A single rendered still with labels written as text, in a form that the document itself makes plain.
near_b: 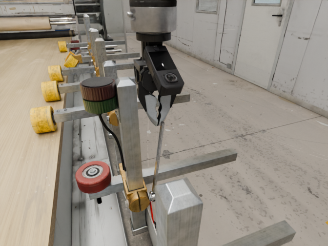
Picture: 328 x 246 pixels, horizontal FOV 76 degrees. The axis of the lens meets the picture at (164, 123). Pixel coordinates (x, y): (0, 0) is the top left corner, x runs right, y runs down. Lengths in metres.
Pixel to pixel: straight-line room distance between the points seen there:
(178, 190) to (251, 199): 1.57
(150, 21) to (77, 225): 0.66
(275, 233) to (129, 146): 0.34
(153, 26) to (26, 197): 0.43
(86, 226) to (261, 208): 1.25
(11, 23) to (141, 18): 2.38
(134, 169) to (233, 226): 1.17
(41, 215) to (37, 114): 0.32
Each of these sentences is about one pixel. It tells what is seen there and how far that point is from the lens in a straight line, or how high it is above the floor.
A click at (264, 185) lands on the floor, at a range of 1.90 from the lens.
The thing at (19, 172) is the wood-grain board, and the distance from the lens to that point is 0.63.
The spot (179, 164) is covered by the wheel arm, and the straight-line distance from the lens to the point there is 0.61.
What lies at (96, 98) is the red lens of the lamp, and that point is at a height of 1.12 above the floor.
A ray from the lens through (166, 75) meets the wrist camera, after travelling 0.38.
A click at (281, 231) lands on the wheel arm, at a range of 0.54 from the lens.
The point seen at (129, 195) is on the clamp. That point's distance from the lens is 0.53.
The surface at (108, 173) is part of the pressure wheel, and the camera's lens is 0.53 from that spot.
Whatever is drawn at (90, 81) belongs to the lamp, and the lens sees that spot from 0.40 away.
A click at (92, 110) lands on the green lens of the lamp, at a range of 0.39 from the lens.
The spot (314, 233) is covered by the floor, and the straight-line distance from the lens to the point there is 1.76.
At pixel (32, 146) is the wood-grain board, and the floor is 0.90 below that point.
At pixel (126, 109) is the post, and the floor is 1.08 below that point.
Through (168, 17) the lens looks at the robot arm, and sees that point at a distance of 0.43.
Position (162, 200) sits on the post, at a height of 1.11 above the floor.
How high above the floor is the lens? 1.26
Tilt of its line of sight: 30 degrees down
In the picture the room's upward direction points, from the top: straight up
